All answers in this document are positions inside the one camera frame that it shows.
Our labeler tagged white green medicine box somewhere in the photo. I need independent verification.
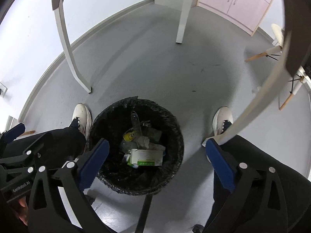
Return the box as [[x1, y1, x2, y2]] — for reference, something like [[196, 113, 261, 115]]
[[130, 149, 163, 166]]

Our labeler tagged black lined trash bin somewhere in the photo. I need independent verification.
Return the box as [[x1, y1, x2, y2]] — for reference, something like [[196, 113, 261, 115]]
[[87, 96, 184, 196]]

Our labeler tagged person's left hand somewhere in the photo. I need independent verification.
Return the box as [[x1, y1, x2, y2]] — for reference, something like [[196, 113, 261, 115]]
[[12, 197, 28, 226]]

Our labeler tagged right black trouser leg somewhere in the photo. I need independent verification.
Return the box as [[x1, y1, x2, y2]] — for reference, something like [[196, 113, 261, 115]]
[[204, 135, 310, 232]]

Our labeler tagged black trouser leg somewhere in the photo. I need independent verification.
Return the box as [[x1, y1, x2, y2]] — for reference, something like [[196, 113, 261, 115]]
[[3, 127, 86, 169], [204, 135, 310, 232]]

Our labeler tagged left black trouser leg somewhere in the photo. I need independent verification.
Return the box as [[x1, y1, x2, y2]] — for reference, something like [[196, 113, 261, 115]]
[[3, 127, 86, 169]]

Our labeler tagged left white sneaker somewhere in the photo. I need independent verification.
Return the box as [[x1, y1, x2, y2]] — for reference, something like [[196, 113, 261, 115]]
[[70, 103, 92, 139]]

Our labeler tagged white sneaker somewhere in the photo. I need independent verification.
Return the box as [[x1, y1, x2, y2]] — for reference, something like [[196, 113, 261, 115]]
[[202, 106, 233, 147], [70, 103, 92, 139]]

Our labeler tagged right white sneaker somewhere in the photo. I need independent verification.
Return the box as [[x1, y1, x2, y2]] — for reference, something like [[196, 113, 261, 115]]
[[202, 106, 233, 147]]

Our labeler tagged cream chair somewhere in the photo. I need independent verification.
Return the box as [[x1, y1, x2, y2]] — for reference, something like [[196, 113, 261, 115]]
[[244, 23, 311, 111]]

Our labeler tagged pink drawer cabinet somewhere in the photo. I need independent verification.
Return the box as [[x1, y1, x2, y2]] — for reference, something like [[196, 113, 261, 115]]
[[197, 0, 273, 36]]

